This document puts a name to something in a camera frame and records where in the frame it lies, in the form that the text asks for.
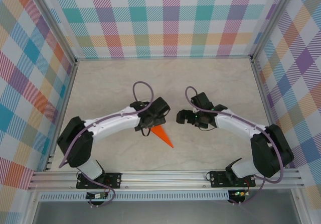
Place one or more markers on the orange paper sheet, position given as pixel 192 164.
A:
pixel 161 134

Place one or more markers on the wide aluminium mounting rail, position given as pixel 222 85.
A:
pixel 163 178

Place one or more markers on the aluminium side rail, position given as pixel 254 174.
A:
pixel 265 103
pixel 65 103

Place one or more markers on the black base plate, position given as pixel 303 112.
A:
pixel 115 180
pixel 215 180

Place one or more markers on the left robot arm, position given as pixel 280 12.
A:
pixel 75 143

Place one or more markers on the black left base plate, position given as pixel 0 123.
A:
pixel 115 180

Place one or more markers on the aluminium lower strut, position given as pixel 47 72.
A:
pixel 31 209
pixel 299 209

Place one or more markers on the aluminium corner post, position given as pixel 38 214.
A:
pixel 274 23
pixel 52 25

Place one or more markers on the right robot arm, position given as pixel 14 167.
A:
pixel 270 153

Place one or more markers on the thin aluminium rear rail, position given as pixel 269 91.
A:
pixel 163 57

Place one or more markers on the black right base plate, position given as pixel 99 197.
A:
pixel 215 180

